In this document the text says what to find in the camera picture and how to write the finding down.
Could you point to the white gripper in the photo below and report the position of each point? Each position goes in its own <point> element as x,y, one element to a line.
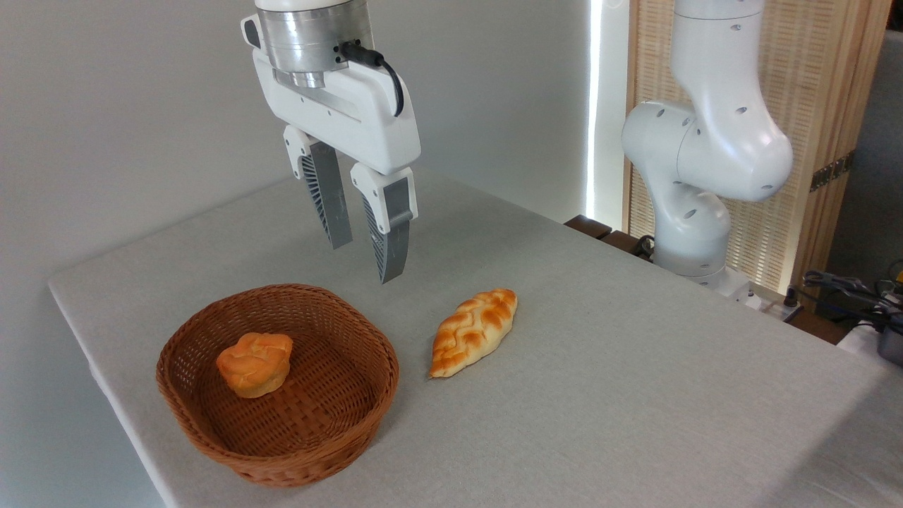
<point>353,113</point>

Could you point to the round golden bread roll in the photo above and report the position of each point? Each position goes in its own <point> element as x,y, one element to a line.
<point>254,363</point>

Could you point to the braided golden bread loaf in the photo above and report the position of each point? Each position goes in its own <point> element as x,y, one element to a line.
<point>473,331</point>

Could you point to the brown wicker basket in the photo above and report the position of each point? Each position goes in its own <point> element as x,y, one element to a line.
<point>331,423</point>

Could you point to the dark brown wooden furniture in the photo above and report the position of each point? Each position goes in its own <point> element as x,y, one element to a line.
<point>587,226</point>

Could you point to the grey tablecloth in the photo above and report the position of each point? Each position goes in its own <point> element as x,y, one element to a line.
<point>635,423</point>

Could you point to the white power strip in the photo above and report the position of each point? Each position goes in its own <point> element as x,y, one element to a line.
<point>776,309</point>

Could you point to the light wooden slatted screen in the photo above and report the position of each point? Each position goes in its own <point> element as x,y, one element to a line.
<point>825,70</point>

